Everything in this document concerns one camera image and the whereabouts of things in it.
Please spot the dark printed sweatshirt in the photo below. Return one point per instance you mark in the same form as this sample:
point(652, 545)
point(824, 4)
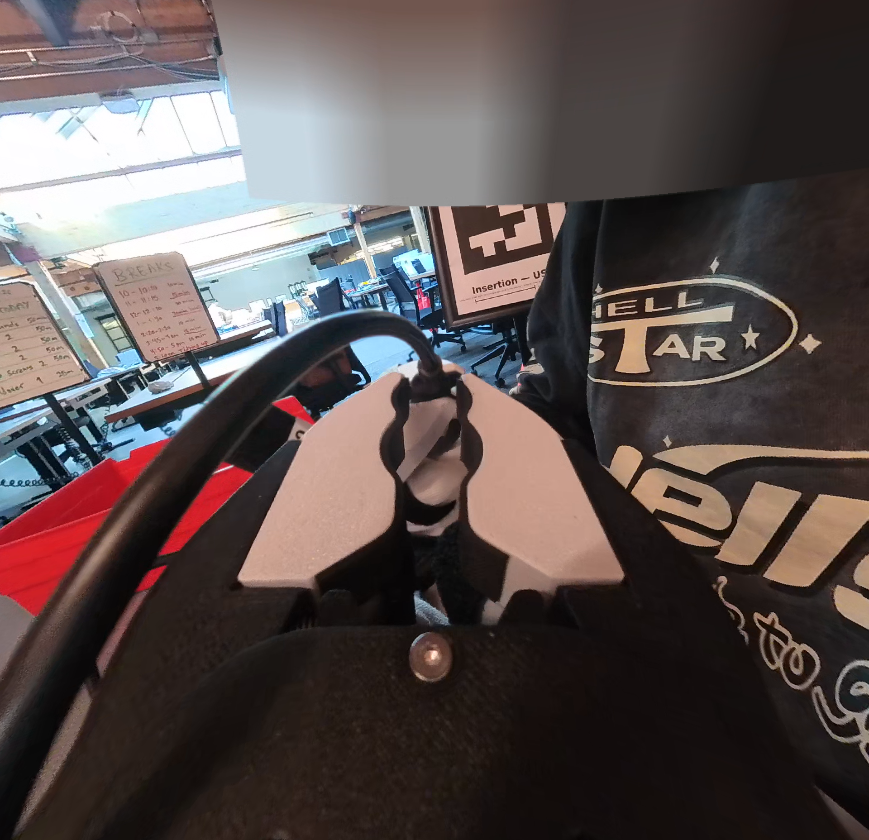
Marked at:
point(781, 256)

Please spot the black office chair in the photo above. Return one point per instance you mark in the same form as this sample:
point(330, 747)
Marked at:
point(407, 297)
point(495, 351)

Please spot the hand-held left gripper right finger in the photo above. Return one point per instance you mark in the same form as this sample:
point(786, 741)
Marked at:
point(543, 507)

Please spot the person's right hand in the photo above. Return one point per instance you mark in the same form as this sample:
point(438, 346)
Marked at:
point(434, 494)

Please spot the handwritten whiteboard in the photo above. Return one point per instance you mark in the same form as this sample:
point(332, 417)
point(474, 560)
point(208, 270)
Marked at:
point(34, 344)
point(156, 307)

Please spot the wooden office desk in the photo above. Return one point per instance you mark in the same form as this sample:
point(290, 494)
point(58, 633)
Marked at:
point(170, 385)

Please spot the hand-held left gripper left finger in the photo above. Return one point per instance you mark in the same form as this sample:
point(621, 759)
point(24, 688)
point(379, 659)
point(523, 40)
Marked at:
point(319, 500)

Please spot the framed marker sign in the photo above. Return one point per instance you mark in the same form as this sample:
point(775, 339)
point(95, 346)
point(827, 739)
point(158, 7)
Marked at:
point(502, 290)

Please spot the red plastic bin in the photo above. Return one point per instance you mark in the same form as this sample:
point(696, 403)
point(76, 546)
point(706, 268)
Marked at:
point(68, 548)

